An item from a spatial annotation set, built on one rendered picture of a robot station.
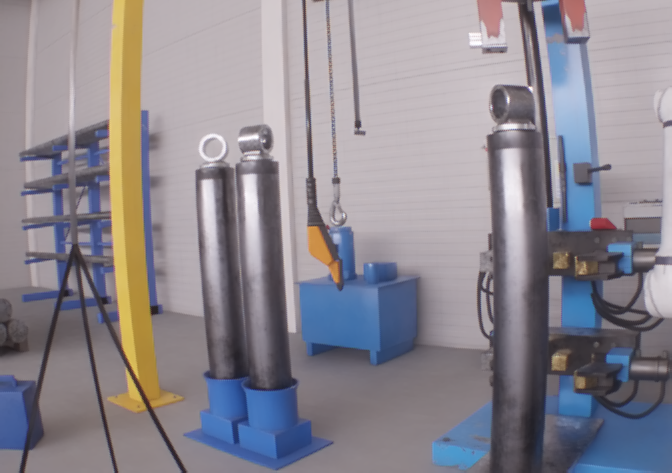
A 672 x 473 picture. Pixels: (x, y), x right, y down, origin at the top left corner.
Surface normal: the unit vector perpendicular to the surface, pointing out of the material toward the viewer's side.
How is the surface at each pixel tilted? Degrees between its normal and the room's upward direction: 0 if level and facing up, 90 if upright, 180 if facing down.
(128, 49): 90
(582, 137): 90
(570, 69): 90
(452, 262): 90
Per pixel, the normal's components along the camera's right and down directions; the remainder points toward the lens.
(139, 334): 0.78, -0.03
